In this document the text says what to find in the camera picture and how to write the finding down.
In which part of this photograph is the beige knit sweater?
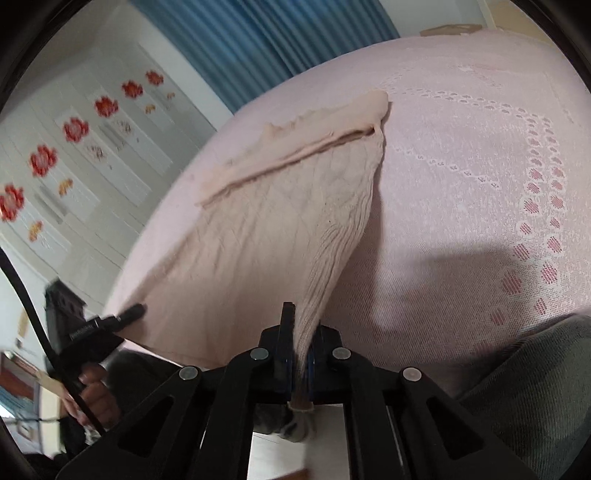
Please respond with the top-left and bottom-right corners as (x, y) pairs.
(104, 90), (391, 411)

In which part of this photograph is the flat cardboard box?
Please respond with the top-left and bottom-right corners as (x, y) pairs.
(419, 22), (485, 38)

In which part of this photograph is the black cable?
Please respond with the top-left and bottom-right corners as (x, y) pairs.
(0, 248), (107, 437)

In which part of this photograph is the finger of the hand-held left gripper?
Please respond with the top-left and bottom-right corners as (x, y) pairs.
(99, 303), (147, 330)

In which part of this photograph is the bed with pink bedspread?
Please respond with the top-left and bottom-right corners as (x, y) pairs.
(104, 30), (591, 398)

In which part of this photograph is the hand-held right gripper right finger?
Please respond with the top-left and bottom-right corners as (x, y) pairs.
(305, 324), (541, 480)

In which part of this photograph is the grey fuzzy slipper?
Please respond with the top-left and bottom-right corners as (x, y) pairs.
(254, 401), (317, 444)

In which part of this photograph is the blue curtain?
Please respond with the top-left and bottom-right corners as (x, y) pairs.
(129, 0), (400, 114)

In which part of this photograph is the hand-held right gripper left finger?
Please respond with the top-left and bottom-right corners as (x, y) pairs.
(55, 302), (298, 480)

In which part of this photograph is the person's left hand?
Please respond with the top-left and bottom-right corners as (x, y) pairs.
(59, 362), (123, 428)

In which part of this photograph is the white wardrobe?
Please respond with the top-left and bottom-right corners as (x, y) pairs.
(0, 41), (218, 278)

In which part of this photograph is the grey-green blanket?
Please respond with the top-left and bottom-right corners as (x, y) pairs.
(455, 314), (591, 480)

